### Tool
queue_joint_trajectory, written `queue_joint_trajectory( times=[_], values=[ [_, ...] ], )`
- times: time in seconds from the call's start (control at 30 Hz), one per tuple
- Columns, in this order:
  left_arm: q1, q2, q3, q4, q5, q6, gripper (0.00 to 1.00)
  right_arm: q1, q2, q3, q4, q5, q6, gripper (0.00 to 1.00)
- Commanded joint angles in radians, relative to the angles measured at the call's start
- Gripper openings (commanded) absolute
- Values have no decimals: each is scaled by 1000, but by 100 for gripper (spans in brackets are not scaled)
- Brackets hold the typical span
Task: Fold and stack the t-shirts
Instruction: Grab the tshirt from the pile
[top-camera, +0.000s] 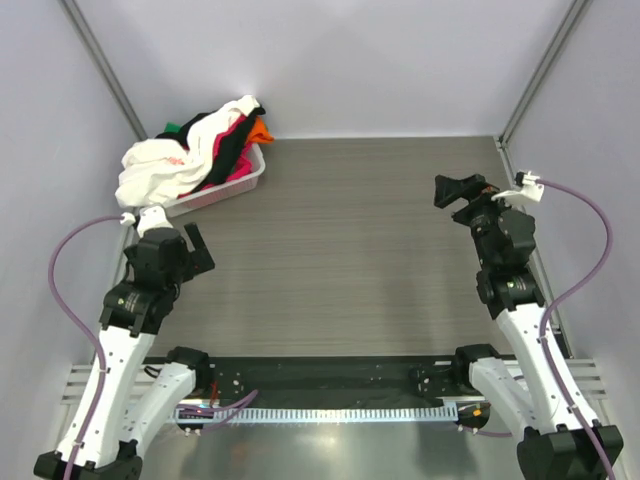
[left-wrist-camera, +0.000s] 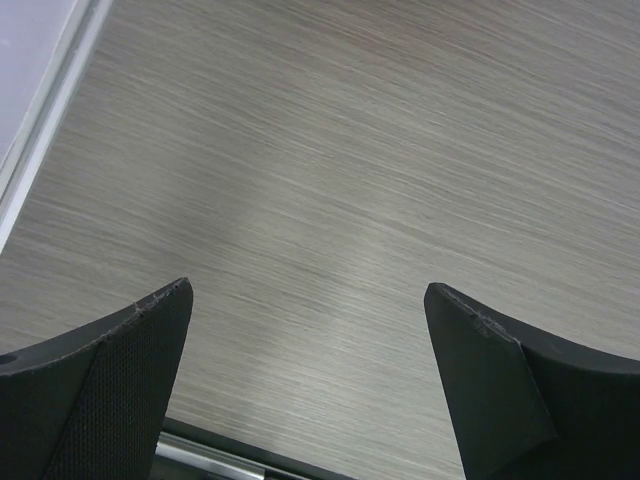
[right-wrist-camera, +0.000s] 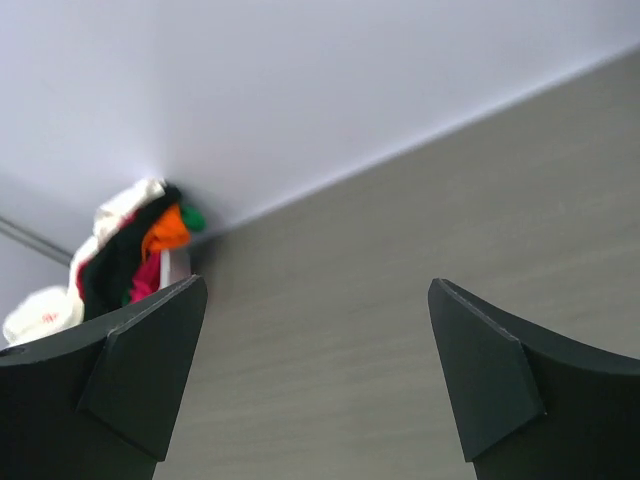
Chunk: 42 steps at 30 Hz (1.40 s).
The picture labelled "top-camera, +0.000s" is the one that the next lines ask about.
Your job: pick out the white plastic laundry basket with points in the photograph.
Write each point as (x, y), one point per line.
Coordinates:
(222, 192)

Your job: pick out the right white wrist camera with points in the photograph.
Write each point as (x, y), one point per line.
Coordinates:
(526, 190)

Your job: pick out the green t-shirt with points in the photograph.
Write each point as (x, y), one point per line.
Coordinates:
(171, 128)

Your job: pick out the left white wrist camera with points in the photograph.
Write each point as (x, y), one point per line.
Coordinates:
(146, 219)

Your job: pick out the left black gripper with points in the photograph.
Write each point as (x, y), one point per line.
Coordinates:
(199, 249)

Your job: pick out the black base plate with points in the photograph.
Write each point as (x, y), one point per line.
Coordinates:
(336, 383)

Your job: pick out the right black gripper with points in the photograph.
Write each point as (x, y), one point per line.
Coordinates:
(450, 190)

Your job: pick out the pink t-shirt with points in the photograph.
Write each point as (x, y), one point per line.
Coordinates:
(226, 153)

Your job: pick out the orange t-shirt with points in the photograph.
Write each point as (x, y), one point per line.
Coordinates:
(259, 133)

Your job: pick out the black t-shirt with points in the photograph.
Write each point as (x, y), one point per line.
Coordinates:
(206, 150)

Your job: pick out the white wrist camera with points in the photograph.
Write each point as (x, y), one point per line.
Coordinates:
(526, 190)
(146, 219)

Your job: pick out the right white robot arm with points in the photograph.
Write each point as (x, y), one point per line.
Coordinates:
(558, 434)

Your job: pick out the white coca-cola t-shirt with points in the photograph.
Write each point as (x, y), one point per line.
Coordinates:
(137, 188)

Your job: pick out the white slotted cable duct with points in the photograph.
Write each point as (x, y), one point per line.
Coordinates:
(445, 414)

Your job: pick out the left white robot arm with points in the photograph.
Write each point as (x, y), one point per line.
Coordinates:
(108, 436)

